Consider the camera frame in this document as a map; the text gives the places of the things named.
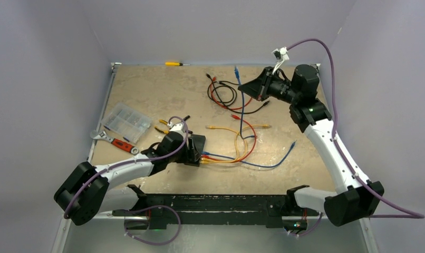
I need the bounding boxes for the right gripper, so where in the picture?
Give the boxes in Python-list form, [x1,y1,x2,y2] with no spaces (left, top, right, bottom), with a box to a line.
[239,66,300,105]

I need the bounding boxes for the black network switch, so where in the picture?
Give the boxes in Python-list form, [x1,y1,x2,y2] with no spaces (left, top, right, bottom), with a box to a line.
[183,134,206,167]

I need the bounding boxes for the red ethernet cable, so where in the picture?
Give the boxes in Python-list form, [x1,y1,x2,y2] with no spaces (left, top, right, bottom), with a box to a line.
[200,114,257,163]
[210,76,253,111]

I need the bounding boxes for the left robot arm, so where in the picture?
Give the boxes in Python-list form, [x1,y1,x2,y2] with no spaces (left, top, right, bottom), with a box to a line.
[54,132,206,226]

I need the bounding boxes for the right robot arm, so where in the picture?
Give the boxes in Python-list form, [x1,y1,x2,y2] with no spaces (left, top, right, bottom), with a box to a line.
[238,64,384,227]

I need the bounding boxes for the clear plastic parts box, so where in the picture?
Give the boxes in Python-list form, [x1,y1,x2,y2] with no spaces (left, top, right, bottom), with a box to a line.
[101,102,152,143]

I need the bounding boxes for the yellow screwdriver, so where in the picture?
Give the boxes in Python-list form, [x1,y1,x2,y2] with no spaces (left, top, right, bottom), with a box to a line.
[165,62,190,66]

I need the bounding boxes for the orange ethernet cable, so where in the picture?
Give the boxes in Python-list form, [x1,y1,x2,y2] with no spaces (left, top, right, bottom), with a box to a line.
[199,124,271,164]

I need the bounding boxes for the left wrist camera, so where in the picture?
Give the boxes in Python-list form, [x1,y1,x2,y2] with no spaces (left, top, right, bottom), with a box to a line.
[168,122,187,134]

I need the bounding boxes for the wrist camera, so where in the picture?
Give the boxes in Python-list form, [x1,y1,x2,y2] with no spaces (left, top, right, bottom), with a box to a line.
[168,122,187,134]
[272,47,289,75]

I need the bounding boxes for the yellow handled pliers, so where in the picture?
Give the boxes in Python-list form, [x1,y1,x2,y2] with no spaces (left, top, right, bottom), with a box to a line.
[154,115,191,135]

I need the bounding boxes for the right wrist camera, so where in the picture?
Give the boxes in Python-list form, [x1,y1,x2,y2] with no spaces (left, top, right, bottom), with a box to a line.
[272,47,289,75]

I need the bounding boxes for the yellow ethernet cable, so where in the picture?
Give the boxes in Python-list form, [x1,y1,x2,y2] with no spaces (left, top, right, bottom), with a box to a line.
[199,125,250,165]

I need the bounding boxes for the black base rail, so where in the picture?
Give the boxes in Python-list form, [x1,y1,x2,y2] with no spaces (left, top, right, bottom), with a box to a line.
[113,193,318,233]

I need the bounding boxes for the red handled adjustable wrench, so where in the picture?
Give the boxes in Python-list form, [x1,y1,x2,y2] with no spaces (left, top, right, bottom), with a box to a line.
[90,130,139,155]

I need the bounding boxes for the aluminium table frame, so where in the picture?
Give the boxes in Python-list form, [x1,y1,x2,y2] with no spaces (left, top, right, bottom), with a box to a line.
[53,64,384,236]

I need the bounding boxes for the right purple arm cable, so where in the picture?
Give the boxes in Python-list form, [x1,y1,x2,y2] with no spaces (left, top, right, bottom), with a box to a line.
[286,38,425,238]

